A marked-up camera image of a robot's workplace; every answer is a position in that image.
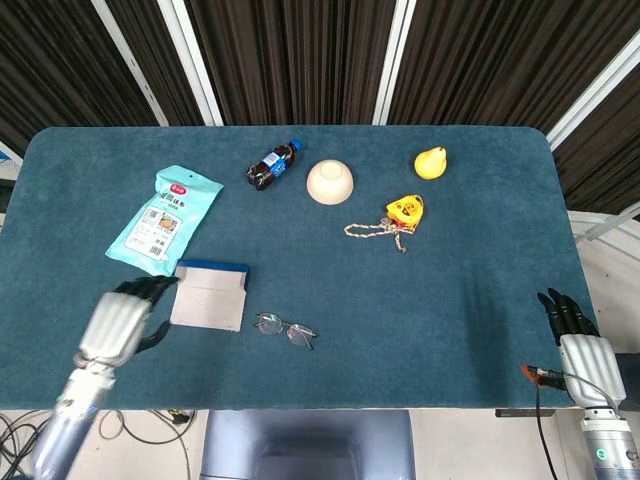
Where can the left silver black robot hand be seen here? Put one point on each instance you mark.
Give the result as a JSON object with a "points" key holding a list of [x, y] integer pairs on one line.
{"points": [[117, 325]]}

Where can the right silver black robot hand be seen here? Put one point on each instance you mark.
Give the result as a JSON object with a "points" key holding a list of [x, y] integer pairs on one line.
{"points": [[590, 367]]}

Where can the blue patterned glasses case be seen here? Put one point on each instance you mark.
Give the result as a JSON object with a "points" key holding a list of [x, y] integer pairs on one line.
{"points": [[210, 300]]}

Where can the eyeglasses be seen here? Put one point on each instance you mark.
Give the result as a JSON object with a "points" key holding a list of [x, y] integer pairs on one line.
{"points": [[300, 335]]}

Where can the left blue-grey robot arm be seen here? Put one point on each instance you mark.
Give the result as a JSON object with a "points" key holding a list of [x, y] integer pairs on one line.
{"points": [[70, 425]]}

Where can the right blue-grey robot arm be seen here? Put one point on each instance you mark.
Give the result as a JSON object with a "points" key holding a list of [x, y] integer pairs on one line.
{"points": [[610, 447]]}

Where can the black power plug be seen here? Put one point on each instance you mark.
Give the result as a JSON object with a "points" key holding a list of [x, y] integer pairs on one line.
{"points": [[179, 416]]}

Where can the mint green wipes package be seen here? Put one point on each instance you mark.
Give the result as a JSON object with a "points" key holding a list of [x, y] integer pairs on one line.
{"points": [[160, 220]]}

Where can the teal velvet table cloth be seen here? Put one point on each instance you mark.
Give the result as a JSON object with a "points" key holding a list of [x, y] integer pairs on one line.
{"points": [[375, 310]]}

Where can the small cola bottle blue label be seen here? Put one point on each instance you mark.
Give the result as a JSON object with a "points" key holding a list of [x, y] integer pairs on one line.
{"points": [[272, 164]]}

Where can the blue-grey robot torso base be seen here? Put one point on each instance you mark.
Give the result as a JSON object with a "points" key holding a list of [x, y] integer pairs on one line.
{"points": [[307, 445]]}

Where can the yellow tape measure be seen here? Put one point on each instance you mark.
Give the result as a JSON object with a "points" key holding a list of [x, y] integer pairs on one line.
{"points": [[406, 210]]}

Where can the cream ceramic bowl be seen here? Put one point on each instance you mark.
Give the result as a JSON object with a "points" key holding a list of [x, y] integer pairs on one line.
{"points": [[330, 182]]}

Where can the yellow pear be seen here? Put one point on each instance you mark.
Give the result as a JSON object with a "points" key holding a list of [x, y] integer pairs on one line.
{"points": [[430, 164]]}

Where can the dark brown pleated curtain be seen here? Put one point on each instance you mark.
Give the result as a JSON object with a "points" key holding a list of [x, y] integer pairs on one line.
{"points": [[300, 50]]}

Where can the white aluminium frame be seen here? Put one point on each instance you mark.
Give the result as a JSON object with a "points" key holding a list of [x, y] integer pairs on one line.
{"points": [[600, 235]]}

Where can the thin white frame post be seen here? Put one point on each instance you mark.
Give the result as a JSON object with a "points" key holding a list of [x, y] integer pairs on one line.
{"points": [[130, 62]]}

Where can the wide white frame post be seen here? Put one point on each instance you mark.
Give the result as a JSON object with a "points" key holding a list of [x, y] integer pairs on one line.
{"points": [[590, 92], [192, 62], [392, 62]]}

